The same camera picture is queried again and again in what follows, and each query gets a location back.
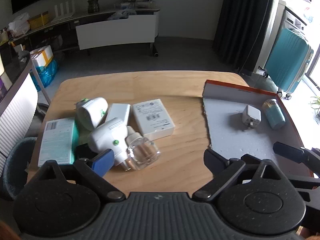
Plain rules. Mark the white plastic bag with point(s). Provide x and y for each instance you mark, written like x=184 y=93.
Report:
x=20 y=25

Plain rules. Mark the small potted plant by window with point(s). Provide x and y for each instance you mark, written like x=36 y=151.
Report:
x=315 y=104

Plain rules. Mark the white product box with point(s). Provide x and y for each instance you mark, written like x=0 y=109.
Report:
x=153 y=120

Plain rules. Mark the light blue jar clear lid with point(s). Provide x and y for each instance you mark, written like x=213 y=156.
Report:
x=274 y=114

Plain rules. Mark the washing machine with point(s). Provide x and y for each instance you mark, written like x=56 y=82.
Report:
x=290 y=20

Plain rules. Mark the yellow box on console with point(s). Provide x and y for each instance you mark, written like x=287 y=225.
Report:
x=39 y=20

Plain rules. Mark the white rectangular power adapter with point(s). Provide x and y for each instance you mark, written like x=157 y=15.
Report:
x=119 y=110

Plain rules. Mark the dark blue curtain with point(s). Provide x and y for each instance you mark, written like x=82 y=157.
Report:
x=240 y=33

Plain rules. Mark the orange white shallow box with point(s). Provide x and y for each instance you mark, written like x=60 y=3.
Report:
x=224 y=104

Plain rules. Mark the white plug-in device green button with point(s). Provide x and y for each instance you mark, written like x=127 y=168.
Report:
x=110 y=135

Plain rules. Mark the long low TV console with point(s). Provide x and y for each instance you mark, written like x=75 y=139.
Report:
x=86 y=31

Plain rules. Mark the small white charger cube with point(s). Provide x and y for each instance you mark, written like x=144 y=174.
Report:
x=251 y=117

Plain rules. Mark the white yellow cardboard box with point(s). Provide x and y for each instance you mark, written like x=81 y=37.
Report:
x=41 y=57

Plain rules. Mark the white router with antennas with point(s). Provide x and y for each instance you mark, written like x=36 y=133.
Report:
x=64 y=10

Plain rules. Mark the finger of the right gripper with black tip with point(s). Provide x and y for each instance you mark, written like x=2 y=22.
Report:
x=310 y=158

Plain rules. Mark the clear glass refill bottle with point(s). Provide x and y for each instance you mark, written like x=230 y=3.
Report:
x=141 y=152

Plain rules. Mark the blue plastic bag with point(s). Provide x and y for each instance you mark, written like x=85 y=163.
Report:
x=48 y=73

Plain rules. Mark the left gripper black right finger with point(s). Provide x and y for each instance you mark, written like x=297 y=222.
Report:
x=225 y=174

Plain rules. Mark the curved white dark counter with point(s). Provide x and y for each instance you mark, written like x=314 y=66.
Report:
x=19 y=98

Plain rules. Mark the dark round stool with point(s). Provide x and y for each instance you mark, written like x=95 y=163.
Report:
x=14 y=175

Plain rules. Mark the teal hard-shell suitcase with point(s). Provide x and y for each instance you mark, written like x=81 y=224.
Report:
x=288 y=61

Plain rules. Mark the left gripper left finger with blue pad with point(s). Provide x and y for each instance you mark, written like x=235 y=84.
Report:
x=91 y=167

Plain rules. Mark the teal white carton box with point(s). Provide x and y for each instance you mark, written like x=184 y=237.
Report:
x=59 y=141

